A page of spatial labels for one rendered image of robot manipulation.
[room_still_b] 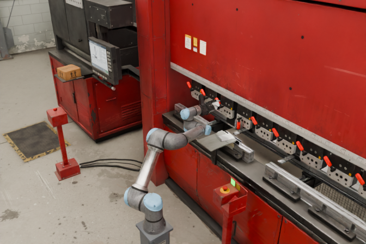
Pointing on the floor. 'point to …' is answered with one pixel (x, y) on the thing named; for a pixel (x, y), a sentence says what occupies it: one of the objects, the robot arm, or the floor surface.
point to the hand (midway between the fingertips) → (217, 101)
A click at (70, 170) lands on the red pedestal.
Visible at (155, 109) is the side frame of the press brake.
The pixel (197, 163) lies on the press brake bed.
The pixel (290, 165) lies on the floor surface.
